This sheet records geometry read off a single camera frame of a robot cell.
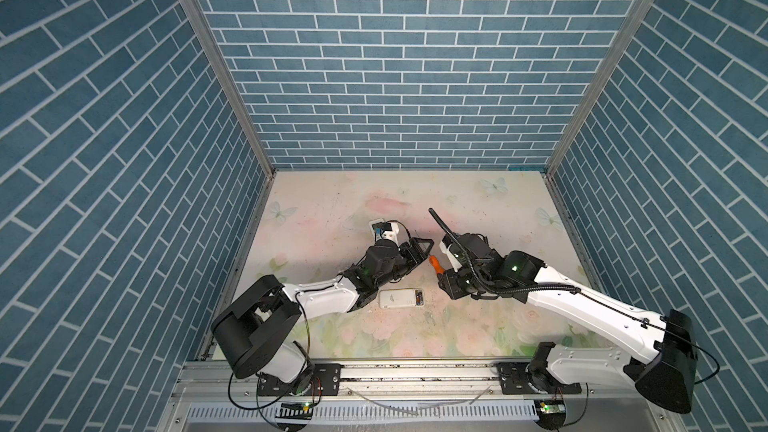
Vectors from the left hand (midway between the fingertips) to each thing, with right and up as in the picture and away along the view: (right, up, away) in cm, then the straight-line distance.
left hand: (432, 249), depth 81 cm
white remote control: (-18, +6, +20) cm, 28 cm away
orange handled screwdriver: (+1, -4, -2) cm, 4 cm away
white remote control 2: (-8, -15, +5) cm, 18 cm away
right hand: (+1, -7, -5) cm, 9 cm away
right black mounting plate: (+19, -31, -7) cm, 38 cm away
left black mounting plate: (-28, -32, -7) cm, 43 cm away
